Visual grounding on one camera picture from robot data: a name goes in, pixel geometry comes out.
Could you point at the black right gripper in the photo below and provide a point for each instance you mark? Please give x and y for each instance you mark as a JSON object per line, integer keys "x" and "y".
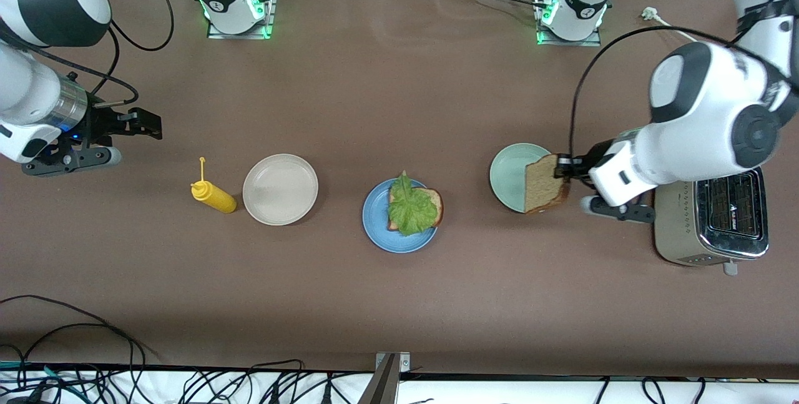
{"x": 100, "y": 124}

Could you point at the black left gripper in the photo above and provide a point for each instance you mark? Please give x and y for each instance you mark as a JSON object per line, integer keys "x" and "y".
{"x": 590, "y": 165}

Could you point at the brown bread slice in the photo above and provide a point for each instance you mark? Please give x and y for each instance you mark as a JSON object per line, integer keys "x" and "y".
{"x": 543, "y": 185}
{"x": 437, "y": 201}

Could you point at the yellow mustard squeeze bottle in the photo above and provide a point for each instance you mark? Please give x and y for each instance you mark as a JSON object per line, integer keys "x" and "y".
{"x": 215, "y": 199}

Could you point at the green lettuce leaf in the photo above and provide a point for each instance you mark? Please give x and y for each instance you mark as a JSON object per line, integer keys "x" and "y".
{"x": 412, "y": 210}

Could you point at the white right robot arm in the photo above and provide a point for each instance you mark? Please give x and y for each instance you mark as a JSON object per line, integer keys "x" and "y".
{"x": 37, "y": 54}

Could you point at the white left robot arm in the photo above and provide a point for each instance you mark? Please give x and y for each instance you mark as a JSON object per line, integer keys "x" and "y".
{"x": 705, "y": 117}

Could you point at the pale green plate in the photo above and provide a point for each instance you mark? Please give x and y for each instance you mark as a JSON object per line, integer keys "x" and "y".
{"x": 509, "y": 179}

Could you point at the beige plate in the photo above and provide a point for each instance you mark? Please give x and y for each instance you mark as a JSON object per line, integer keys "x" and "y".
{"x": 281, "y": 188}

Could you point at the blue plate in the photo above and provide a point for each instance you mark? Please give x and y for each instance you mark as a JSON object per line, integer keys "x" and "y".
{"x": 374, "y": 232}

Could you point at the beige chrome toaster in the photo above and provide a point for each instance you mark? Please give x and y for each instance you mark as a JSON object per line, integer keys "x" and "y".
{"x": 680, "y": 229}

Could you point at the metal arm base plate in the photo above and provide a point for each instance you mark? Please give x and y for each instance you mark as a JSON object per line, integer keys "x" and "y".
{"x": 593, "y": 43}
{"x": 270, "y": 10}

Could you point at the metal corner bracket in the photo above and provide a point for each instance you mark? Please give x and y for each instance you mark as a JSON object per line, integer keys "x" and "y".
{"x": 404, "y": 361}

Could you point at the dark aluminium post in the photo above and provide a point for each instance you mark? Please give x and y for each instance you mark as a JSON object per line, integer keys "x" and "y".
{"x": 381, "y": 388}

